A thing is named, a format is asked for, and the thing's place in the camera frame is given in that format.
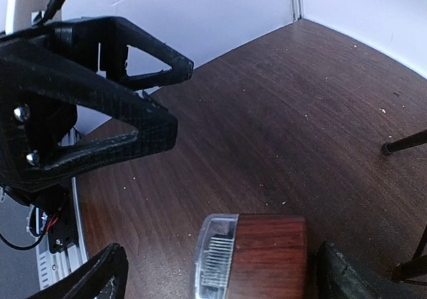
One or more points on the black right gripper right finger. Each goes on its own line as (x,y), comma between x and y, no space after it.
(340,276)

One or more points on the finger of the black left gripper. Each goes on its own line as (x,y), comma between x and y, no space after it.
(124,52)
(45,95)

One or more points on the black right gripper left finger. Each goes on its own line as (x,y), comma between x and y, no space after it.
(108,267)

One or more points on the brown wooden metronome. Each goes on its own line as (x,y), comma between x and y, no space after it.
(251,256)

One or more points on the aluminium front rail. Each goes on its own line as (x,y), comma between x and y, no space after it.
(52,268)

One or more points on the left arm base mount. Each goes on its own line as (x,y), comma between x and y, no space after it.
(53,225)

